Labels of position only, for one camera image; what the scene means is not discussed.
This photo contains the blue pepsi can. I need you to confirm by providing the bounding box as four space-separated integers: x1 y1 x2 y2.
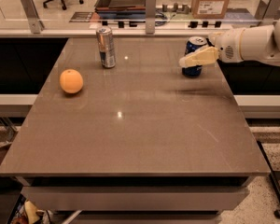
182 36 207 78

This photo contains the silver energy drink can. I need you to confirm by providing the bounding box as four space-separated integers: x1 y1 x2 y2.
96 26 116 68

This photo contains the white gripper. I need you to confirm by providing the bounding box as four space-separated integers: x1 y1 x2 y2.
179 28 244 68

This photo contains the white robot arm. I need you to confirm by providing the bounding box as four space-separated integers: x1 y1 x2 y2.
179 19 280 68

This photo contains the left metal glass bracket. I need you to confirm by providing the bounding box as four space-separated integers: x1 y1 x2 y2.
21 0 44 34

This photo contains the middle metal glass bracket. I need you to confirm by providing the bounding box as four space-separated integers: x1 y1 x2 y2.
146 0 156 35

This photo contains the metal glass bracket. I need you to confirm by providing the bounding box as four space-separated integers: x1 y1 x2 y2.
21 0 44 34
255 0 280 26
146 0 156 35

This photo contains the cardboard box with label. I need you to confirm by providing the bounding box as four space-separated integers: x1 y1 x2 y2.
191 0 230 19

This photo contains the orange fruit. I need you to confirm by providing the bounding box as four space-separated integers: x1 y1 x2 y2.
60 69 83 94

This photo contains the right metal glass bracket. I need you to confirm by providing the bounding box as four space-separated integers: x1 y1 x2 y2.
255 0 280 26

